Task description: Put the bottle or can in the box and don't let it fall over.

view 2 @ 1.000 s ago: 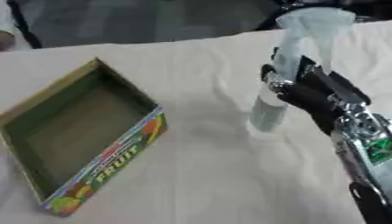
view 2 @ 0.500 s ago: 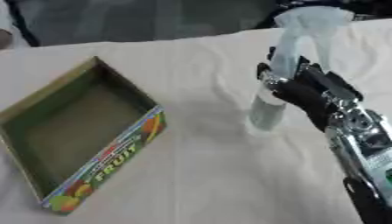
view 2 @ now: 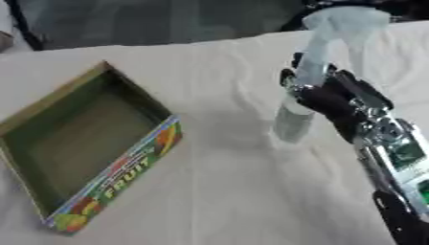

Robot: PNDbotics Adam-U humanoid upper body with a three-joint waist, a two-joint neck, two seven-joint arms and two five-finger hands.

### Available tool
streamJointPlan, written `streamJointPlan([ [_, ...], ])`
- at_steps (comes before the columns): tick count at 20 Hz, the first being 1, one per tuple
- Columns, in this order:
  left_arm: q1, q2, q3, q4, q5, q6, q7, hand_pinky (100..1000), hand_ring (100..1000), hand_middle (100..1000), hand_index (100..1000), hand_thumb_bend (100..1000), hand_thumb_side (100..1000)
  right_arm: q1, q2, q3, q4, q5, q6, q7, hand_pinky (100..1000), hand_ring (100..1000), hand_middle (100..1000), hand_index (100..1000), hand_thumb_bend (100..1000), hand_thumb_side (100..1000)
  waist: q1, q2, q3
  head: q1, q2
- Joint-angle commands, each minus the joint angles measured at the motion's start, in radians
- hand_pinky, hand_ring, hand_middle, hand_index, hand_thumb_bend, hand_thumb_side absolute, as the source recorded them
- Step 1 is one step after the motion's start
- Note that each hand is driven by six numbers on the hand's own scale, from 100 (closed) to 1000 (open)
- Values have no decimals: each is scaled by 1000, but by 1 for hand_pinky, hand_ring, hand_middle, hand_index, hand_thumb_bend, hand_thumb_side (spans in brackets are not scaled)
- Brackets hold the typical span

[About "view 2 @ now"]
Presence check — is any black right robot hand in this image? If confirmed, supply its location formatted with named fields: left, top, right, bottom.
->
left=278, top=52, right=395, bottom=145

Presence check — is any clear plastic bottle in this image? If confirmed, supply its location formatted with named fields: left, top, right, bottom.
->
left=271, top=7, right=393, bottom=144

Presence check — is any cardboard box with green inside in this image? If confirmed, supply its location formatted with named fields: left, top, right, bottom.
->
left=0, top=59, right=185, bottom=237

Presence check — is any black tripod leg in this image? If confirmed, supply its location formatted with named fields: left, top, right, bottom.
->
left=3, top=0, right=47, bottom=52

